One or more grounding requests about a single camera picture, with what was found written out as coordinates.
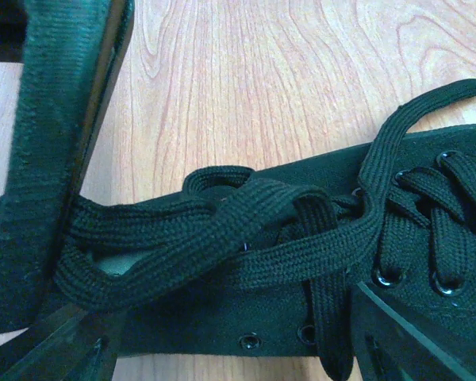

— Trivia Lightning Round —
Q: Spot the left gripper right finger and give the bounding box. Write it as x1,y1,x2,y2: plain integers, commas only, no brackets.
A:
351,282,476,380

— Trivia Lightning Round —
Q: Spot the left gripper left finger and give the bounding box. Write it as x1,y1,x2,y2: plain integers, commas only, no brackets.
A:
0,303,119,380

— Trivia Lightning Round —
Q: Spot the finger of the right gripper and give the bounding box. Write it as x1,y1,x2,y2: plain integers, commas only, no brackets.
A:
0,1,134,333

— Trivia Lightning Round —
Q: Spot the black sneaker with laces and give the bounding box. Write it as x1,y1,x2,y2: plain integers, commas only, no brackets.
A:
54,79,476,380

